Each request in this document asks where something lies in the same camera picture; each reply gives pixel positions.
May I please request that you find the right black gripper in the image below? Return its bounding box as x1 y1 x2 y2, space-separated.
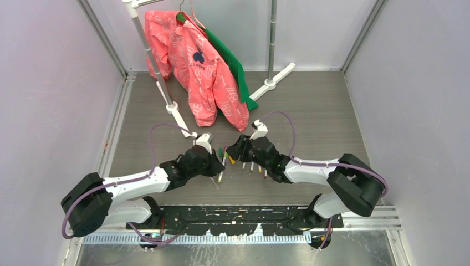
226 134 270 171

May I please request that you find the yellow pen cap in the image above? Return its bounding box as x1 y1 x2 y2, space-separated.
228 156 236 165

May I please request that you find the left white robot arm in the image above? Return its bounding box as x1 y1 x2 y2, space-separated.
60 145 225 239

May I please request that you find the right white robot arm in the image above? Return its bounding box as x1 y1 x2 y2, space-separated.
227 135 387 228

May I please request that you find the green garment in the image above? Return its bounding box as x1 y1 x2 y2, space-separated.
172 27 258 115

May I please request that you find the pink patterned jacket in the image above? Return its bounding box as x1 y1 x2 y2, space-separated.
145 10 249 131

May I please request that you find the white clothes rack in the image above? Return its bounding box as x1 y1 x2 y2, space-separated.
121 0 297 139

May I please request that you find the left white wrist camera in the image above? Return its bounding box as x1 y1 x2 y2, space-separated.
191 132 213 154

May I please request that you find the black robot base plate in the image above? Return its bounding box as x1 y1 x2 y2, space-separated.
132 205 329 236

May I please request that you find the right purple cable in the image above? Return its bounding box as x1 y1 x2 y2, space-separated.
257 111 389 251

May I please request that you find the purple cable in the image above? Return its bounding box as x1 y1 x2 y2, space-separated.
257 111 389 251
60 123 199 251

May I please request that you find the white ribbed cable duct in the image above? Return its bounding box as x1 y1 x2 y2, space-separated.
82 232 311 244

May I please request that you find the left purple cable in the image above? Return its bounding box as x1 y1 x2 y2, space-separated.
60 123 199 251

